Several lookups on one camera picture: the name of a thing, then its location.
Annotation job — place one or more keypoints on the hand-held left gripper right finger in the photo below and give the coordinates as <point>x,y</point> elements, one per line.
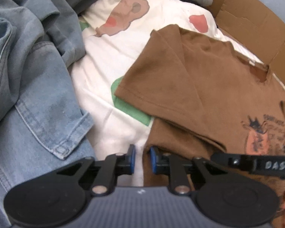
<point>153,160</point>

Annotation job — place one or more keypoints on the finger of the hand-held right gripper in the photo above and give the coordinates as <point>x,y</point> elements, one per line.
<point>232,162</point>

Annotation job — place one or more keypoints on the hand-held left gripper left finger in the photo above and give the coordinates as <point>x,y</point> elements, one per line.
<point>132,159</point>

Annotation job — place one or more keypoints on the brown printed t-shirt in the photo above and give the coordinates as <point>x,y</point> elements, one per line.
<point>192,80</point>

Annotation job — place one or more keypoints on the cream printed bear blanket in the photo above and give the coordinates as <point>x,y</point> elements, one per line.
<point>104,64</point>

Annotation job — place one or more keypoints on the blue denim garment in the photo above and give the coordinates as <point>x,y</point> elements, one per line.
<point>26,99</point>

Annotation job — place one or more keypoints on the flattened cardboard sheet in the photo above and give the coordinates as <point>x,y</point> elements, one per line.
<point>247,21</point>

